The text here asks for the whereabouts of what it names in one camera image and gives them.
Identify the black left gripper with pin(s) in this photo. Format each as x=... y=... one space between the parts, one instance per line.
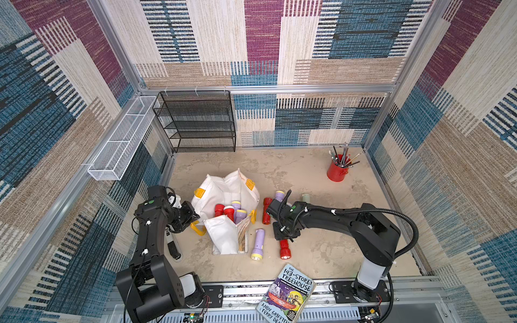
x=191 y=216

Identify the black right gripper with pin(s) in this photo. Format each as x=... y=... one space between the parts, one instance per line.
x=283 y=214

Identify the red flashlight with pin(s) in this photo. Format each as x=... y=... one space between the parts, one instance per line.
x=229 y=211
x=266 y=218
x=285 y=252
x=219 y=210

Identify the purple flashlight lone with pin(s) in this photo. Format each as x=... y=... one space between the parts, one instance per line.
x=257 y=253

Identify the purple flashlight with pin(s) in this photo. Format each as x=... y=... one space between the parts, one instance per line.
x=240 y=215
x=279 y=196
x=236 y=204

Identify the white tote bag yellow handles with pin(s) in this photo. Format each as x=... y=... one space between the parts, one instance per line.
x=226 y=236

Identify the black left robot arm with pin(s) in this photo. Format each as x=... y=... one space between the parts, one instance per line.
x=149 y=286

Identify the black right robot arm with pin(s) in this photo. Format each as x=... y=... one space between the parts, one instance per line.
x=376 y=236

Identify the treehouse paperback book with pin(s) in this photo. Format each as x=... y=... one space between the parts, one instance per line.
x=287 y=296

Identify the red pencil cup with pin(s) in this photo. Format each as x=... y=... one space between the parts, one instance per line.
x=335 y=172

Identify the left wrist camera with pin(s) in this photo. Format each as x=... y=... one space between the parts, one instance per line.
x=175 y=201

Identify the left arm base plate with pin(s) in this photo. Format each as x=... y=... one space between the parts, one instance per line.
x=213 y=297

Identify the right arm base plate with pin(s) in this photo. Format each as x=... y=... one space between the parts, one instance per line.
x=351 y=292

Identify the white wire mesh basket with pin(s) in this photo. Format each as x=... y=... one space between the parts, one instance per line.
x=116 y=154

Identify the black wire mesh shelf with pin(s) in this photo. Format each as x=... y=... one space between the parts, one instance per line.
x=197 y=121

